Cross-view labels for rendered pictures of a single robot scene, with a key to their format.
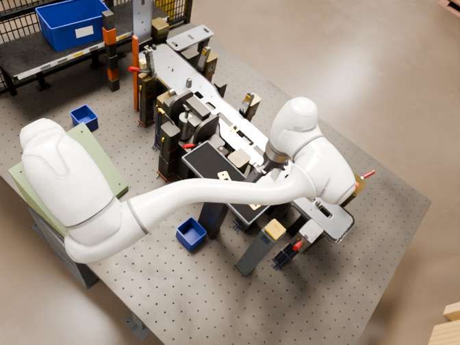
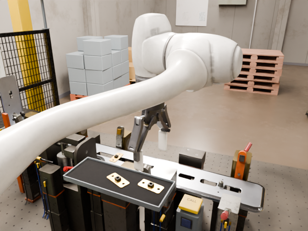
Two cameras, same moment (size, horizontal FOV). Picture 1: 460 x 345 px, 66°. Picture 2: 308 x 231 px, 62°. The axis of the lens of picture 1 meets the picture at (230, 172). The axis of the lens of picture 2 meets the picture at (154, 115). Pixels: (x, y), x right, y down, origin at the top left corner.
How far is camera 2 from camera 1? 0.61 m
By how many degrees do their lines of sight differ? 33
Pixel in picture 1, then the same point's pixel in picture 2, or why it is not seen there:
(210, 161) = (96, 171)
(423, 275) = not seen: outside the picture
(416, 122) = (256, 147)
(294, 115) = (145, 19)
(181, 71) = not seen: hidden behind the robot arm
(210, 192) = (78, 106)
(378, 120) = (231, 154)
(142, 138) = (31, 212)
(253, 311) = not seen: outside the picture
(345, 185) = (230, 43)
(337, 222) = (250, 193)
